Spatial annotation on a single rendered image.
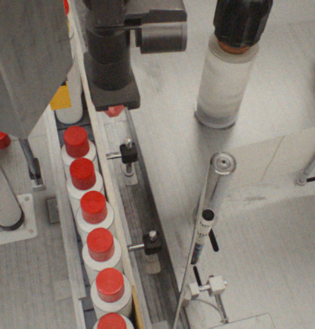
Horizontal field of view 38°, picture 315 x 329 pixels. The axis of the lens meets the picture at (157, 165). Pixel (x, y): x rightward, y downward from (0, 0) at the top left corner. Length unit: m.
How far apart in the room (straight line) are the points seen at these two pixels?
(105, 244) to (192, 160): 0.35
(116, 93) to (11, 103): 0.31
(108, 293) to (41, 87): 0.26
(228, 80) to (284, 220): 0.26
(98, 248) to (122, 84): 0.23
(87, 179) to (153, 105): 0.35
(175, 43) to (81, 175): 0.21
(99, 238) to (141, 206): 0.31
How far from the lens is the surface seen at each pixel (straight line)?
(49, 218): 0.87
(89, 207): 0.59
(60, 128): 0.90
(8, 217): 0.57
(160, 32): 0.59
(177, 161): 0.86
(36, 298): 0.83
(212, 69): 0.80
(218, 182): 0.66
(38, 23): 0.36
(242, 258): 0.80
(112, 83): 0.65
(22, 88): 0.37
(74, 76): 0.81
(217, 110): 0.86
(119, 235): 0.75
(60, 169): 0.76
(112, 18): 0.56
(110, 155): 0.82
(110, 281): 0.55
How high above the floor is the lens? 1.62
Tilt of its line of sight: 60 degrees down
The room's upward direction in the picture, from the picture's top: 5 degrees clockwise
